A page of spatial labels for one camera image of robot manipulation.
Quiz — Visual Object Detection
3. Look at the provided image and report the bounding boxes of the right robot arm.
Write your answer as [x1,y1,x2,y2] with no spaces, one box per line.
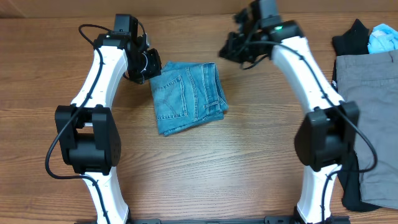
[219,0,359,223]

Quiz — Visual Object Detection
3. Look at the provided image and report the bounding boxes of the light blue crumpled cloth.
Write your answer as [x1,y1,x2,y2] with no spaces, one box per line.
[368,24,397,54]

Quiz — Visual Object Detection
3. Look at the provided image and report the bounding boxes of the grey shorts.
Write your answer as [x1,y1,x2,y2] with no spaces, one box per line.
[336,50,397,212]

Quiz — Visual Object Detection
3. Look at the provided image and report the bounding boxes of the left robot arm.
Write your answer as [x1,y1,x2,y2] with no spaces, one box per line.
[45,14,162,223]

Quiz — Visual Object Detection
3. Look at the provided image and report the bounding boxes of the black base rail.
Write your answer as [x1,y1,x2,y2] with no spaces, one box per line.
[74,215,352,224]

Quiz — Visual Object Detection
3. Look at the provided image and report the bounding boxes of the light blue denim jeans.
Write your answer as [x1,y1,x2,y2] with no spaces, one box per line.
[150,61,229,136]

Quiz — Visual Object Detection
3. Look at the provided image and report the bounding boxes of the black garment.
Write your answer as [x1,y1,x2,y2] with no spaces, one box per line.
[332,19,380,212]

